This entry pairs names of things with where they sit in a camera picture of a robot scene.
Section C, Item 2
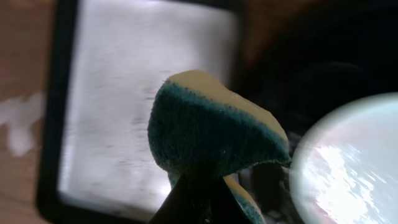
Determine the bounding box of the black rectangular soapy tray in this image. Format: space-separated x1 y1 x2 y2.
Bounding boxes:
36 0 243 223

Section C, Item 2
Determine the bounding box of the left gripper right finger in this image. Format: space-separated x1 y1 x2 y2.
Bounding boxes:
210 178 251 224

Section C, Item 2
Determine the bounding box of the mint green plate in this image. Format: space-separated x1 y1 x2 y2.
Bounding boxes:
289 93 397 224

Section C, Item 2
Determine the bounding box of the black round tray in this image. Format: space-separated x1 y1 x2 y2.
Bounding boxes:
239 1 397 223

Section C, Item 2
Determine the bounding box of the green yellow sponge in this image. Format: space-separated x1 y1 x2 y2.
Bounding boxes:
147 70 291 223

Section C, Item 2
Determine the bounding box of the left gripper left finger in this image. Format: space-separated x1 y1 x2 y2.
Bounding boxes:
148 174 202 224

